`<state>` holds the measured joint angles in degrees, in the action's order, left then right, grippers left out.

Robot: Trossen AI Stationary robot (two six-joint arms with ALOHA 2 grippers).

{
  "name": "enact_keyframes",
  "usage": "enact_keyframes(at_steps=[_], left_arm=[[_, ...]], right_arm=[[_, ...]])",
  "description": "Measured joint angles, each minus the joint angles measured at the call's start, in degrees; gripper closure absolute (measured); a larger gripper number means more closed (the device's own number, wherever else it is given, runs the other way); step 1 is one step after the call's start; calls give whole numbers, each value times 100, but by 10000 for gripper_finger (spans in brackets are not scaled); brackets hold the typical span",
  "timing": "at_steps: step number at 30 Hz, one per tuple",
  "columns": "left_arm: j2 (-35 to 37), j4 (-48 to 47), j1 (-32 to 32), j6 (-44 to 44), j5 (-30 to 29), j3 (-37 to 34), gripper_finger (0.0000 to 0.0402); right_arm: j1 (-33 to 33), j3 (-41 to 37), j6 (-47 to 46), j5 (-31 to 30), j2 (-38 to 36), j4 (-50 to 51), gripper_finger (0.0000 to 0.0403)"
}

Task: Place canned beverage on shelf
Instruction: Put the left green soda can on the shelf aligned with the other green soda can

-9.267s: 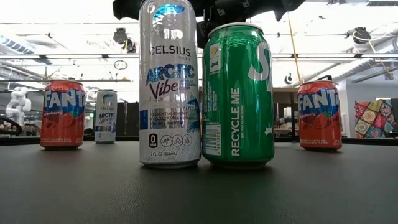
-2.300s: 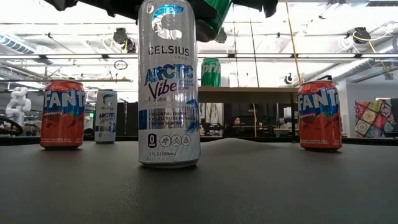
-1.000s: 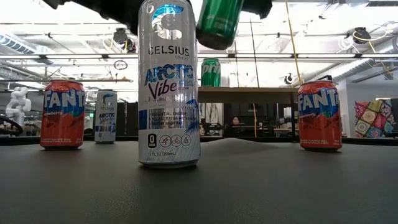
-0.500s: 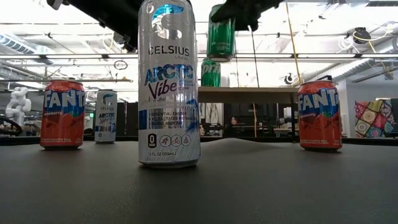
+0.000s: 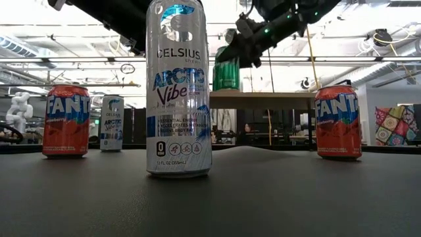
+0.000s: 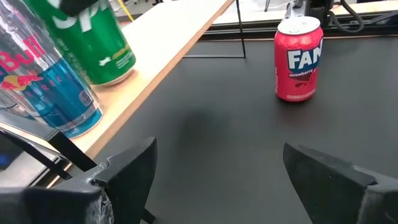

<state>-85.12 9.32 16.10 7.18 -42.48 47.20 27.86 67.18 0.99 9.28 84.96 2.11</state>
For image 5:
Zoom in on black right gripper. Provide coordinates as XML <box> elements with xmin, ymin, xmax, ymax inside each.
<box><xmin>216</xmin><ymin>32</ymin><xmax>270</xmax><ymax>69</ymax></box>

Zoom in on green Sprite can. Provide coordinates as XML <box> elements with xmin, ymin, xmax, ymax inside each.
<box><xmin>212</xmin><ymin>45</ymin><xmax>241</xmax><ymax>92</ymax></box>

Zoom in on white Celsius Arctic Vibe can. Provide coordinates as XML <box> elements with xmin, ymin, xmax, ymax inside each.
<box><xmin>145</xmin><ymin>0</ymin><xmax>213</xmax><ymax>178</ymax></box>
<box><xmin>99</xmin><ymin>94</ymin><xmax>125</xmax><ymax>153</ymax></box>

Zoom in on red Fanta strawberry can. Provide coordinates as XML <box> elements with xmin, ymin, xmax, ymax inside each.
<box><xmin>41</xmin><ymin>84</ymin><xmax>91</xmax><ymax>159</ymax></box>
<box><xmin>314</xmin><ymin>84</ymin><xmax>363</xmax><ymax>161</ymax></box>

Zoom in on black metal shelf leg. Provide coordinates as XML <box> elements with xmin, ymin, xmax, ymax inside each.
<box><xmin>307</xmin><ymin>98</ymin><xmax>314</xmax><ymax>151</ymax></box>

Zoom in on person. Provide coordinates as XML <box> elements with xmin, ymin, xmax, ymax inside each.
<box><xmin>237</xmin><ymin>122</ymin><xmax>260</xmax><ymax>145</ymax></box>

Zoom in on long linear ceiling light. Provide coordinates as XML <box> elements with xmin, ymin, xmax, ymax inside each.
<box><xmin>0</xmin><ymin>56</ymin><xmax>421</xmax><ymax>63</ymax></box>

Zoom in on colourful patchwork quilt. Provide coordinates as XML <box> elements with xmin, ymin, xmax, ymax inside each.
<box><xmin>374</xmin><ymin>105</ymin><xmax>421</xmax><ymax>147</ymax></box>

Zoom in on grey horizontal pipe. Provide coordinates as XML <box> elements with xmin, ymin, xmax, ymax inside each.
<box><xmin>0</xmin><ymin>82</ymin><xmax>141</xmax><ymax>88</ymax></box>

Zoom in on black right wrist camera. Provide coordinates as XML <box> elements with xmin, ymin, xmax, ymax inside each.
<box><xmin>235</xmin><ymin>16</ymin><xmax>256</xmax><ymax>40</ymax></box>

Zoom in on yellow cable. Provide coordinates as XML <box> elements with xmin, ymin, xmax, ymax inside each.
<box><xmin>305</xmin><ymin>26</ymin><xmax>320</xmax><ymax>90</ymax></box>

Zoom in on black ceiling cable reel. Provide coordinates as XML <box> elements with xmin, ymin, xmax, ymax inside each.
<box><xmin>372</xmin><ymin>28</ymin><xmax>394</xmax><ymax>47</ymax></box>

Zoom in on grey ceiling duct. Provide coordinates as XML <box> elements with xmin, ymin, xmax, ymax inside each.
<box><xmin>0</xmin><ymin>34</ymin><xmax>42</xmax><ymax>59</ymax></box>

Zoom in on black curved hose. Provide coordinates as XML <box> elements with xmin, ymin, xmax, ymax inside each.
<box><xmin>0</xmin><ymin>123</ymin><xmax>24</xmax><ymax>145</ymax></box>

